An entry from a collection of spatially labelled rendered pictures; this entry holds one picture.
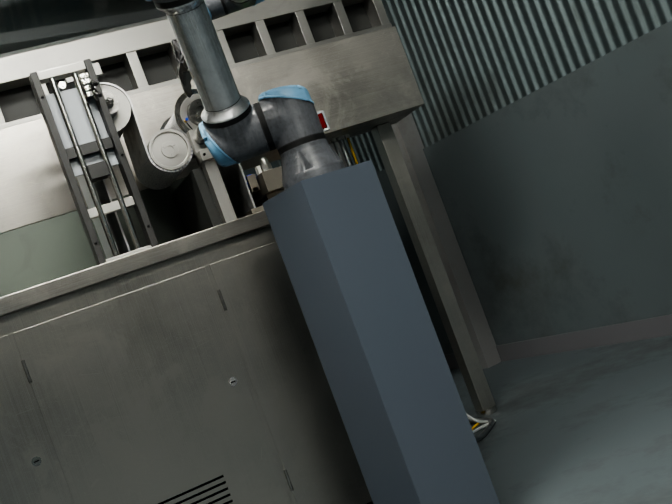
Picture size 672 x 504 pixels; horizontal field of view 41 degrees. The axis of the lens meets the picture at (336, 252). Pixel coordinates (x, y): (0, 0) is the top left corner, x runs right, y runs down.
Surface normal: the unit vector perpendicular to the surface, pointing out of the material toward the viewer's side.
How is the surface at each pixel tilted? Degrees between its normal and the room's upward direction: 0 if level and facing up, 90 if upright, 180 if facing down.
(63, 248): 90
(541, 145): 90
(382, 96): 90
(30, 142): 90
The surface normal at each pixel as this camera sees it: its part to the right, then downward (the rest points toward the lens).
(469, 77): -0.79, 0.29
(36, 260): 0.35, -0.14
